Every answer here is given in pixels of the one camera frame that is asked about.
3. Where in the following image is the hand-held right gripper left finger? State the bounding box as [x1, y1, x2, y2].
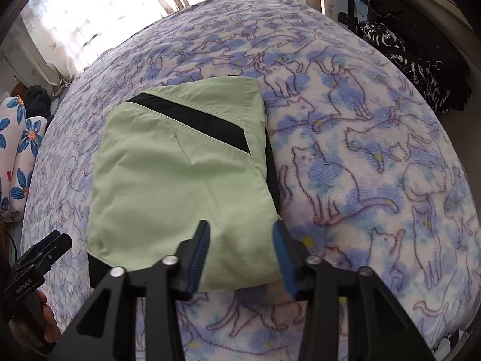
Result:
[51, 220, 211, 361]

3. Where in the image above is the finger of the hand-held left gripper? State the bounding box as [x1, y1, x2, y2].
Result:
[17, 230, 63, 270]
[35, 235, 73, 273]

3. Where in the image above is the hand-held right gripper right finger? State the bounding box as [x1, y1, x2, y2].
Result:
[272, 220, 438, 361]

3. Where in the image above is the green and black hooded jacket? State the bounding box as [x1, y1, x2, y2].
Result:
[87, 75, 283, 295]

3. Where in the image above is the dark clothes pile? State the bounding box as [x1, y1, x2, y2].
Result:
[26, 85, 52, 118]

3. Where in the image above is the person's left hand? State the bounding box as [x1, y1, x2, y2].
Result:
[37, 291, 63, 344]

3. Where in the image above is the rolled floral quilt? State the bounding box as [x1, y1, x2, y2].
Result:
[0, 96, 48, 223]

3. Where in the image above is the cat print fleece blanket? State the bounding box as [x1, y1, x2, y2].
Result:
[20, 0, 476, 361]

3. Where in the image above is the black white striped cloth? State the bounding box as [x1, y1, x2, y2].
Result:
[436, 330, 467, 361]

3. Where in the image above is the black white patterned garment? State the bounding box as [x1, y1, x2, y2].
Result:
[357, 20, 452, 114]

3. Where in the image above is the sheer leaf print curtain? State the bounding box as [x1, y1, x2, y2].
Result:
[20, 0, 324, 88]

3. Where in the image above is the white cardboard box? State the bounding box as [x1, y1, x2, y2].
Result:
[323, 0, 367, 24]

